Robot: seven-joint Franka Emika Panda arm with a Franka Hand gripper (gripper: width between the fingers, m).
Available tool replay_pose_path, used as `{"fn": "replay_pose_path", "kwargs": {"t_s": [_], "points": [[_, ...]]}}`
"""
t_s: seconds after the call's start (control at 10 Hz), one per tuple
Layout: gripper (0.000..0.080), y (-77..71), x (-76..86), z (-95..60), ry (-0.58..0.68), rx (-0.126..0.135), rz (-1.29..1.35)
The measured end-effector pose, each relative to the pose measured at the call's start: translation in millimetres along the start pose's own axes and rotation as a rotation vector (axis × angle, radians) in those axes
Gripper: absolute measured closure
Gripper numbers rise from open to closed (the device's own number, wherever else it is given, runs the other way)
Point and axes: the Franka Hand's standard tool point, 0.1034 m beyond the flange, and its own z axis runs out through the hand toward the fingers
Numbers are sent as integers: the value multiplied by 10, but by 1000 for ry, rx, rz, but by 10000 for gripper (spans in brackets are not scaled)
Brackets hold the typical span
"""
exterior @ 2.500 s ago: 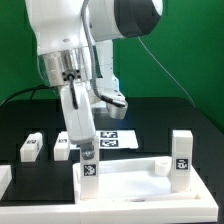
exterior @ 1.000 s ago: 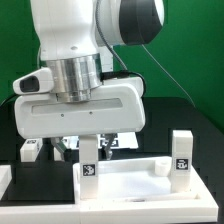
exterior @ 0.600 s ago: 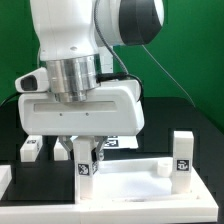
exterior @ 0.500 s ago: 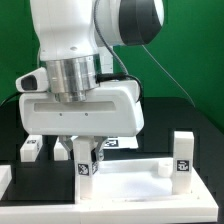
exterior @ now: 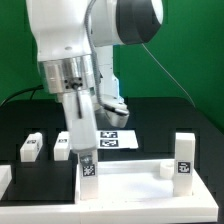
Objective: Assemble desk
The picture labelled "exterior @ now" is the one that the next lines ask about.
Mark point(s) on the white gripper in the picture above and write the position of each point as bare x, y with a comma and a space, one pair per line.
81, 124

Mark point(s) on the white desk top tray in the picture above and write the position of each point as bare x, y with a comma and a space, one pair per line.
135, 180

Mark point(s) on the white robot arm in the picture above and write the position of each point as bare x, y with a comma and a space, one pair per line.
67, 34

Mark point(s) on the tag marker sheet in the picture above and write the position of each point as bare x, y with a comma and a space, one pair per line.
110, 139

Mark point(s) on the white block left edge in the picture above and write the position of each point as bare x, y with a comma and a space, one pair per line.
5, 178

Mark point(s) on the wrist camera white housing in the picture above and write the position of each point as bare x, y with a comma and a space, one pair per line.
115, 110

